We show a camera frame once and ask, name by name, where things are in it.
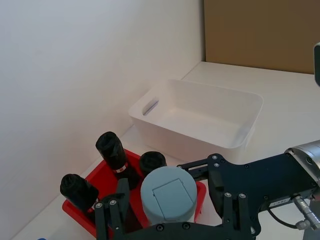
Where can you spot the red plastic tray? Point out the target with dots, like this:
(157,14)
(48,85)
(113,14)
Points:
(100,175)

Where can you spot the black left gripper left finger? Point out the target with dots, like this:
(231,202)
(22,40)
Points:
(110,212)

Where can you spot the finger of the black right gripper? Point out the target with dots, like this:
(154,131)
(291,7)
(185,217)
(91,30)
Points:
(200,166)

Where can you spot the black bag roll white label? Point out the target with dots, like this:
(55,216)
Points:
(112,152)

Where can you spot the white plastic storage bin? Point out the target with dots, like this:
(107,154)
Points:
(200,117)

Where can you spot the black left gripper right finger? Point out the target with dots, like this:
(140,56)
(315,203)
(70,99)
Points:
(235,210)

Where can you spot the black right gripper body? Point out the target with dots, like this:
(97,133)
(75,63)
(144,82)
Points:
(270,180)

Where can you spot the grey-blue round lidded container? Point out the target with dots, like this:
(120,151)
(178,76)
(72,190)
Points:
(170,195)

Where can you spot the brown board panel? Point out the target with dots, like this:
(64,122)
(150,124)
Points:
(260,32)

